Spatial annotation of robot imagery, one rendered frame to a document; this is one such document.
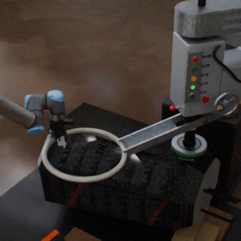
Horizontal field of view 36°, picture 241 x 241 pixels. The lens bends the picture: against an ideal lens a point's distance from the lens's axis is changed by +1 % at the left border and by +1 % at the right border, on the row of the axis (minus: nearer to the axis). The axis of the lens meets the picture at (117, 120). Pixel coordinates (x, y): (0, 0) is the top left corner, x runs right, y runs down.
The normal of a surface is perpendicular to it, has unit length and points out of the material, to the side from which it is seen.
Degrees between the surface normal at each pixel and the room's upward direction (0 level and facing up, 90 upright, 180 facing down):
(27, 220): 0
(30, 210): 0
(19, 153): 0
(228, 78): 90
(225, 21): 90
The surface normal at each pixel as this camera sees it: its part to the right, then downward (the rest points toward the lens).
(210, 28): 0.24, 0.53
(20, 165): -0.04, -0.83
